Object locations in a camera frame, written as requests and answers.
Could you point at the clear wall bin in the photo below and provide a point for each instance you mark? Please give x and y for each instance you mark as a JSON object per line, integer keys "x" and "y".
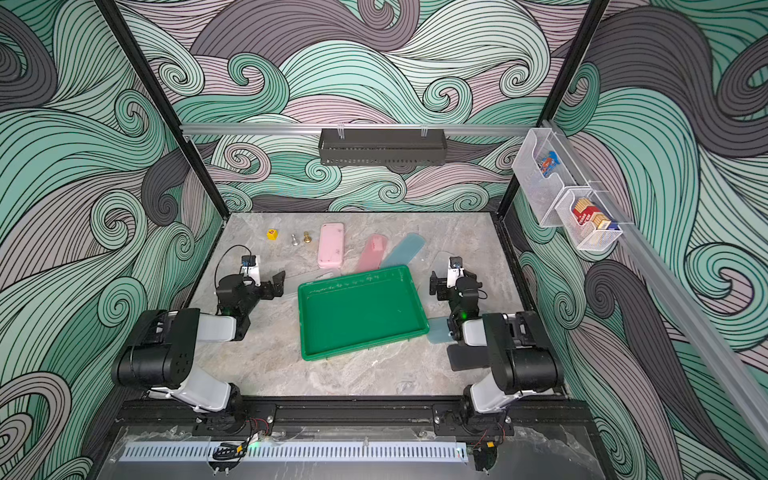
{"x": 585, "y": 237}
{"x": 542, "y": 193}

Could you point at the aluminium rail right wall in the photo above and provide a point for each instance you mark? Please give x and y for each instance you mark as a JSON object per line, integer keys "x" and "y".
{"x": 745, "y": 393}

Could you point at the clear wall bin upper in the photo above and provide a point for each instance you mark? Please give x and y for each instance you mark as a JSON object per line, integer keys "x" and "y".
{"x": 542, "y": 193}

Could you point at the black wall-mounted tray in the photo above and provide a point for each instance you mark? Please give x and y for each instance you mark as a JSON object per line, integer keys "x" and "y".
{"x": 389, "y": 148}

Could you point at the pink opaque pencil case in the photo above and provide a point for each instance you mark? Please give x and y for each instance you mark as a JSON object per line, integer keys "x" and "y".
{"x": 331, "y": 246}

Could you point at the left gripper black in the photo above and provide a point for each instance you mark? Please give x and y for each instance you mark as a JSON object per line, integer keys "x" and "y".
{"x": 277, "y": 287}

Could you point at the light teal pencil case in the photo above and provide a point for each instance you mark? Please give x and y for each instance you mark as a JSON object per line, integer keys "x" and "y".
{"x": 439, "y": 331}

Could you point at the white slotted cable duct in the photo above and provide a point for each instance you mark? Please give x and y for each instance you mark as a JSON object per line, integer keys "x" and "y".
{"x": 316, "y": 451}

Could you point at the clear wall bin lower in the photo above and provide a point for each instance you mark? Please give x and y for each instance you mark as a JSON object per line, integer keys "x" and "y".
{"x": 585, "y": 237}

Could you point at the black pencil case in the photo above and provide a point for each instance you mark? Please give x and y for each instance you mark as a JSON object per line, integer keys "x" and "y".
{"x": 463, "y": 357}

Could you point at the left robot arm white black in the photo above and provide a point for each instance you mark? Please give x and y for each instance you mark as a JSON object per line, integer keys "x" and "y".
{"x": 158, "y": 356}

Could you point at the translucent teal pencil case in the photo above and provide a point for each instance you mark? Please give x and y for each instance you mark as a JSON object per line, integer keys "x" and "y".
{"x": 404, "y": 251}

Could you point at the blue red small packet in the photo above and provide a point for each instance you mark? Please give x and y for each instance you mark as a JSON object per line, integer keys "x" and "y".
{"x": 548, "y": 163}

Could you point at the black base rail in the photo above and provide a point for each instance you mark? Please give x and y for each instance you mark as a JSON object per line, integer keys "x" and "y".
{"x": 446, "y": 415}

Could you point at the aluminium rail back wall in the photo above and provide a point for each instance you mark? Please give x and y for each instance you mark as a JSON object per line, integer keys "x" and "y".
{"x": 300, "y": 129}

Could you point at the translucent pink pencil case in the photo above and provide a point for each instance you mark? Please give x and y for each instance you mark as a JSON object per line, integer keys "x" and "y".
{"x": 372, "y": 254}

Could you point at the clear frosted pencil case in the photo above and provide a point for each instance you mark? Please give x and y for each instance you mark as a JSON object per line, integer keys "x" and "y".
{"x": 320, "y": 274}

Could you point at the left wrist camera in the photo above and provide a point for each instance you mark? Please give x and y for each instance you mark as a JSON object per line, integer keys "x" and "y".
{"x": 250, "y": 268}

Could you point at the green plastic storage tray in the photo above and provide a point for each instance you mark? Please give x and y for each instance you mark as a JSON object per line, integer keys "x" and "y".
{"x": 350, "y": 313}

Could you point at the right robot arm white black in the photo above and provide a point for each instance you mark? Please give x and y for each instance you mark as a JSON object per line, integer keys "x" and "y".
{"x": 513, "y": 347}

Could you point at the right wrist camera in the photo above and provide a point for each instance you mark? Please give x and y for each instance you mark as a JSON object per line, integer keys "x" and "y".
{"x": 455, "y": 271}

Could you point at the aluminium rail wall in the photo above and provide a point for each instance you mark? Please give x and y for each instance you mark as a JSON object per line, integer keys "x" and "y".
{"x": 300, "y": 129}
{"x": 745, "y": 393}

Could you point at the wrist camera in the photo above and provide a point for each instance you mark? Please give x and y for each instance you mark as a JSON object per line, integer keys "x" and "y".
{"x": 455, "y": 271}
{"x": 250, "y": 268}

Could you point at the red yellow boxes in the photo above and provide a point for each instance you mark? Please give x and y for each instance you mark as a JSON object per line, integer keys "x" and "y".
{"x": 586, "y": 212}

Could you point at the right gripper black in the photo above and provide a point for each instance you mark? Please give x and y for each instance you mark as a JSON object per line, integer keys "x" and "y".
{"x": 444, "y": 287}

